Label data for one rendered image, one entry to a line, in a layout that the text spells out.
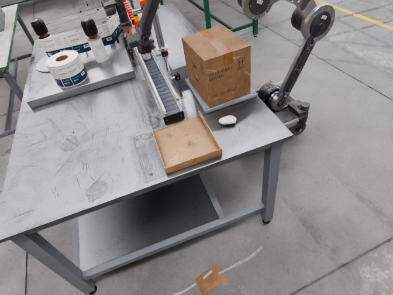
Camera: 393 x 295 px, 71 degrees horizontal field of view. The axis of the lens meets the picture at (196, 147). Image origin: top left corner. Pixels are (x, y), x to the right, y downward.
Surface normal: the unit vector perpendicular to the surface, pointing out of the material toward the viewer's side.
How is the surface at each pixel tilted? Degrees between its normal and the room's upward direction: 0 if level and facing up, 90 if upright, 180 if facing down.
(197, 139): 0
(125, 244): 0
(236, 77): 90
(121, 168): 0
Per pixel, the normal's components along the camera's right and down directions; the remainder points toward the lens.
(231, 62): 0.38, 0.63
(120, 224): -0.14, -0.69
